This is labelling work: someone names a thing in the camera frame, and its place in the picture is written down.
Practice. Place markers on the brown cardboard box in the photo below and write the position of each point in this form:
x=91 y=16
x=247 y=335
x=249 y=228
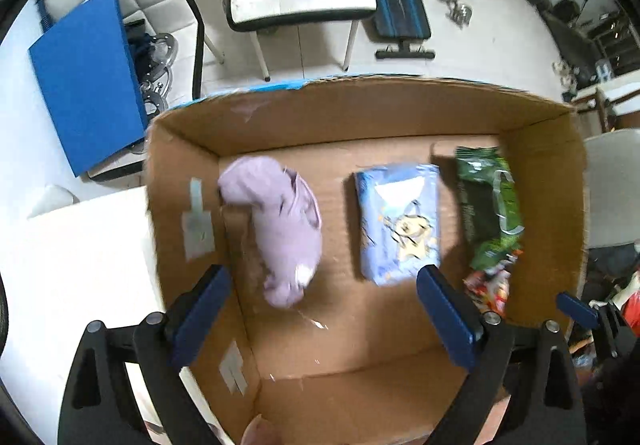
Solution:
x=353 y=362

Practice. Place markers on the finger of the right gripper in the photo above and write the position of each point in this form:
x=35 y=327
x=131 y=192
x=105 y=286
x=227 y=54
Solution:
x=600 y=320

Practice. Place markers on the left hand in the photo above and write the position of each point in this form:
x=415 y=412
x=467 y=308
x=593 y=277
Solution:
x=260 y=431

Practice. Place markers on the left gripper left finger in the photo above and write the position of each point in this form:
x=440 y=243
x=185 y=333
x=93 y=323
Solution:
x=98 y=404

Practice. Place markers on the red white snack packet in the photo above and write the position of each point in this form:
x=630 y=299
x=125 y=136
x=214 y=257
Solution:
x=489 y=290

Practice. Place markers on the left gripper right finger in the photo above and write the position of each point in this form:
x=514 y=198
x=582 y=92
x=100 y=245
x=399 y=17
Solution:
x=532 y=364

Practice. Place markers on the chrome dumbbell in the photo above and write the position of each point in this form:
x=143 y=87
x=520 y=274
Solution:
x=459 y=13

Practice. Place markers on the blue cartoon tissue pack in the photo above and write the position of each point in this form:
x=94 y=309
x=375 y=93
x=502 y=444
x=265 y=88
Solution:
x=399 y=221

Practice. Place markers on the grey chair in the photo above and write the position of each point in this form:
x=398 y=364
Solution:
x=613 y=184

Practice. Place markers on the lilac cloth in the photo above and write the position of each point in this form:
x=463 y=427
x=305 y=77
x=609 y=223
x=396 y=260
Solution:
x=286 y=220

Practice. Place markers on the blue foam board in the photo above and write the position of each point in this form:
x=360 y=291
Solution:
x=86 y=77

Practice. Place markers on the green wet wipes pack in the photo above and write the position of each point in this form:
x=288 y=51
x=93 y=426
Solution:
x=490 y=209

